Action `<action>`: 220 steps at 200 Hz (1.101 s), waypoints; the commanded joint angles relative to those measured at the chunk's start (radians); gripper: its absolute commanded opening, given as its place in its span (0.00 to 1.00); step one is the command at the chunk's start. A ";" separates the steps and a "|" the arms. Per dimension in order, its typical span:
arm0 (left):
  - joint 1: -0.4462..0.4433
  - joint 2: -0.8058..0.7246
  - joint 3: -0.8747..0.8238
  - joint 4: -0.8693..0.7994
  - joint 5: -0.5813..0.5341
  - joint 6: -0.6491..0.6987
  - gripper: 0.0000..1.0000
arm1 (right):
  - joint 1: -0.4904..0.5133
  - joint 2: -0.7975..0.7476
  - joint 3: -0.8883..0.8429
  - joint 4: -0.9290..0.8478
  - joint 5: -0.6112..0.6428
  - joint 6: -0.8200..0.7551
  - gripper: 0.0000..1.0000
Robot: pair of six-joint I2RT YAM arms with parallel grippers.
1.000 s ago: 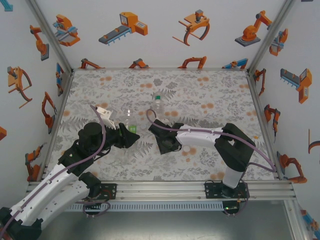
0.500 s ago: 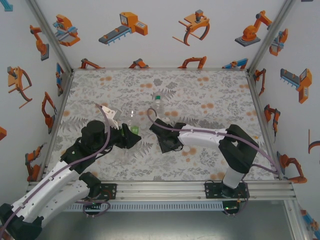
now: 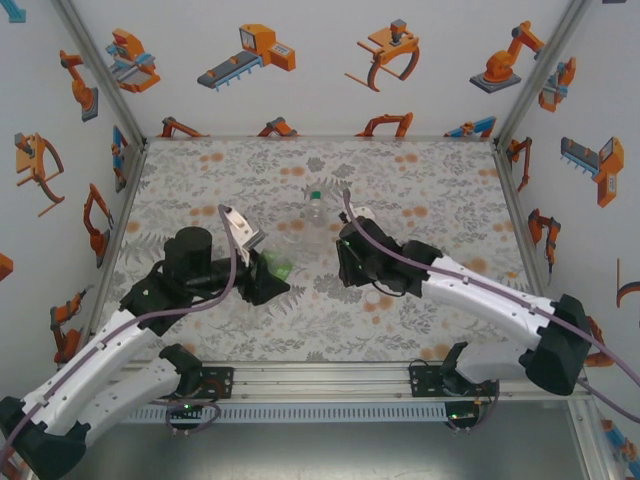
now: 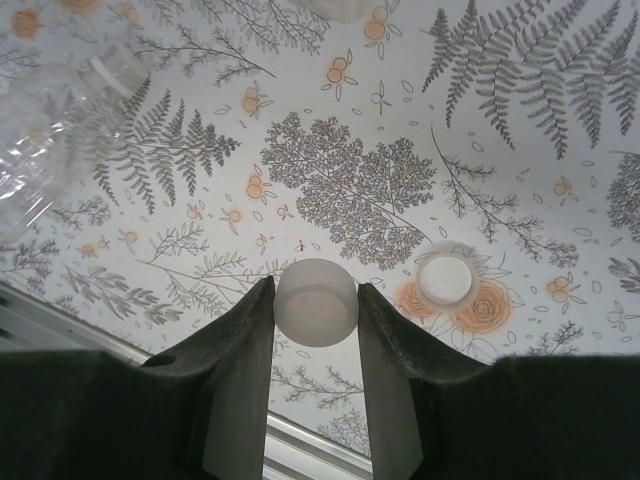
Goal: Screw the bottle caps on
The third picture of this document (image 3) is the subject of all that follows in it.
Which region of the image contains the aluminium frame post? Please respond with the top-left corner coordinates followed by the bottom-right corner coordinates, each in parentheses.
top-left (49, 0), bottom-right (150, 149)
top-left (492, 0), bottom-right (594, 149)

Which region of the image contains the long aluminium slotted rail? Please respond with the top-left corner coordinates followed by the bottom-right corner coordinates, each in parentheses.
top-left (117, 360), bottom-right (594, 402)

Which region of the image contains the thin aluminium frame beam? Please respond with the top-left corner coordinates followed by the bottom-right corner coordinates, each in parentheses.
top-left (144, 133), bottom-right (499, 143)

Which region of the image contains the small circuit board with LED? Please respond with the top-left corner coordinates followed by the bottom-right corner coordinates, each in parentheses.
top-left (166, 399), bottom-right (214, 419)
top-left (446, 407), bottom-right (481, 426)

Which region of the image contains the clear bottle with green label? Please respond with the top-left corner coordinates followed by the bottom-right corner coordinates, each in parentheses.
top-left (258, 248), bottom-right (295, 282)

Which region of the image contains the grey perforated cable duct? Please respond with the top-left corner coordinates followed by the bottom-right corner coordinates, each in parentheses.
top-left (122, 403), bottom-right (447, 425)

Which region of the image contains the aluminium frame side beam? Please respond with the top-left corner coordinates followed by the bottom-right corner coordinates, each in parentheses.
top-left (79, 139), bottom-right (150, 351)
top-left (492, 139), bottom-right (564, 351)

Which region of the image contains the clear bottle with green neck ring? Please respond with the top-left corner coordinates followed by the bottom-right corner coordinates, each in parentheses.
top-left (299, 185), bottom-right (335, 247)

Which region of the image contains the aluminium frame leg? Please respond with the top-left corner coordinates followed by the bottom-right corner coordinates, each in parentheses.
top-left (567, 399), bottom-right (619, 480)

